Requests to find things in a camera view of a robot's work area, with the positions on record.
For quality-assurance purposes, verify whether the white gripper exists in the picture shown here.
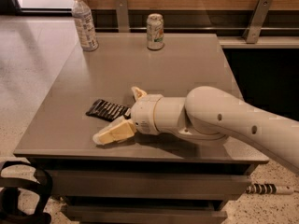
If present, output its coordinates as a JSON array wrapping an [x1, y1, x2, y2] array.
[[93, 86, 163, 145]]

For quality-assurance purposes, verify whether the black rxbar chocolate wrapper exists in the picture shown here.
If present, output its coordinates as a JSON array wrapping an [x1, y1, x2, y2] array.
[[86, 99, 131, 121]]

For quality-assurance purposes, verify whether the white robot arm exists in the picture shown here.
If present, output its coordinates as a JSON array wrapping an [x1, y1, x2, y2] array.
[[93, 86, 299, 173]]

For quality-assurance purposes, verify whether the clear plastic water bottle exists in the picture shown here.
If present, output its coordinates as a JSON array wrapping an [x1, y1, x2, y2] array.
[[72, 0, 98, 51]]

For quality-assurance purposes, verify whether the white green soda can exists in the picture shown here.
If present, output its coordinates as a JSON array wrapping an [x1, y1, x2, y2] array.
[[147, 13, 164, 50]]

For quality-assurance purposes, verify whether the grey upper drawer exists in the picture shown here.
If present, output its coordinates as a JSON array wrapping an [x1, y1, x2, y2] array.
[[49, 170, 250, 200]]

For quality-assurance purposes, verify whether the grey drawer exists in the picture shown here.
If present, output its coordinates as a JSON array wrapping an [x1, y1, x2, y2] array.
[[49, 170, 250, 200], [62, 206, 227, 224]]

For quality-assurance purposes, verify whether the grey lower drawer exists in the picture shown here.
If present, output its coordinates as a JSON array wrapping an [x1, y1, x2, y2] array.
[[62, 206, 227, 224]]

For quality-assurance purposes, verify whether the black curved stand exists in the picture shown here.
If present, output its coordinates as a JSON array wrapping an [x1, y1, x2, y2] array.
[[0, 161, 54, 224]]

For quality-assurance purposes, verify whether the horizontal metal rail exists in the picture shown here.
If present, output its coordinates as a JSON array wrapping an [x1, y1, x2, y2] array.
[[95, 27, 299, 33]]

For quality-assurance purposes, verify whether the left metal wall bracket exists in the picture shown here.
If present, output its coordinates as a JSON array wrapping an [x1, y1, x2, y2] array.
[[115, 0, 130, 33]]

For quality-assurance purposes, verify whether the metal wall bracket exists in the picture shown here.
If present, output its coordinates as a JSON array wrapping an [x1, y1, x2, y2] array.
[[115, 0, 130, 33], [242, 0, 273, 44]]

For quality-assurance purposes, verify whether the right metal wall bracket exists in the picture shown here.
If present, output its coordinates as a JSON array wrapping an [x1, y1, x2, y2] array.
[[242, 0, 273, 44]]

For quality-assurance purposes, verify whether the black white striped cable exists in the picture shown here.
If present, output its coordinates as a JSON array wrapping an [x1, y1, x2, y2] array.
[[245, 183, 299, 196]]

